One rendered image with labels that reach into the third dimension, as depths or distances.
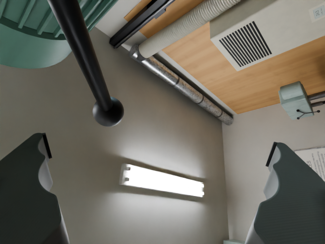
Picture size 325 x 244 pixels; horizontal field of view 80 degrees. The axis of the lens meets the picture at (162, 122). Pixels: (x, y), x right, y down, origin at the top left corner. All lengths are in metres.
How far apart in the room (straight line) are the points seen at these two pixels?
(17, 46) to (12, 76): 1.39
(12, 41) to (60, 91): 1.46
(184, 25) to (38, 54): 1.61
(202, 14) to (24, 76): 1.38
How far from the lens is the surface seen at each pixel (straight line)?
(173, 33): 1.89
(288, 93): 2.27
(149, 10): 1.87
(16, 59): 0.30
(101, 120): 0.22
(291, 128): 3.26
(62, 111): 1.66
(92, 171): 1.68
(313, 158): 3.10
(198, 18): 1.79
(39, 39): 0.26
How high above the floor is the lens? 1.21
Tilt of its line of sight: 40 degrees up
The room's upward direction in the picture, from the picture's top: 108 degrees counter-clockwise
